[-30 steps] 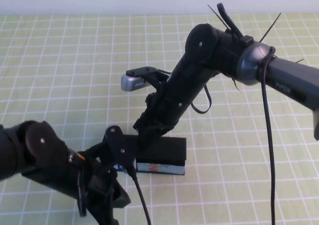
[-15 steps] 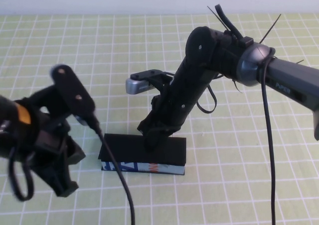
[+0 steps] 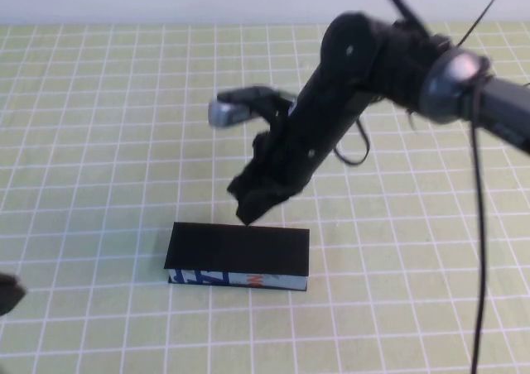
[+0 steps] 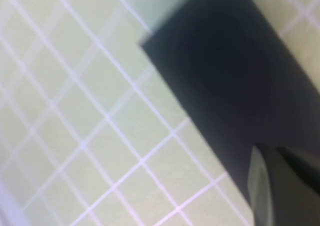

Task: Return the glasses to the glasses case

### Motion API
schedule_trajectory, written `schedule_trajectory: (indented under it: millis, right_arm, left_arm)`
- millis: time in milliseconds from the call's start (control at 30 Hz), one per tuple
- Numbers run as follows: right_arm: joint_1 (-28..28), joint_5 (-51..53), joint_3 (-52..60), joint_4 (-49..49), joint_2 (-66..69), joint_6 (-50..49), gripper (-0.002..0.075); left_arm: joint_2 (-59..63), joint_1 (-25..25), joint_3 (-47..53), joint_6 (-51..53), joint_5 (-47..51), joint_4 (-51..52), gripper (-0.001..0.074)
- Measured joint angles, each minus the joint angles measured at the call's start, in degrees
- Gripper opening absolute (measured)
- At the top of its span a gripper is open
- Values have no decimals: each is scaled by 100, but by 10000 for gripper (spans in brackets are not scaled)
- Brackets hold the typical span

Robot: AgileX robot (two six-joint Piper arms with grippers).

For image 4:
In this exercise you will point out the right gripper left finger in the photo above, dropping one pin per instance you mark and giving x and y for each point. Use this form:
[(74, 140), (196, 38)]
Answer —
[(282, 198)]

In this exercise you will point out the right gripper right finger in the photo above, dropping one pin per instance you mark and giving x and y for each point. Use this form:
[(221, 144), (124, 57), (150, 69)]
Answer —
[(305, 168)]

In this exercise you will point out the black printed glasses case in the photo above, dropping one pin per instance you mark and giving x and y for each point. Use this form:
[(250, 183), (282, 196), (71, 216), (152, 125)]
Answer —
[(225, 73)]

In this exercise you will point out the green checked tablecloth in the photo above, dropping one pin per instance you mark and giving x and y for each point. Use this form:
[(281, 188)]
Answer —
[(75, 111)]

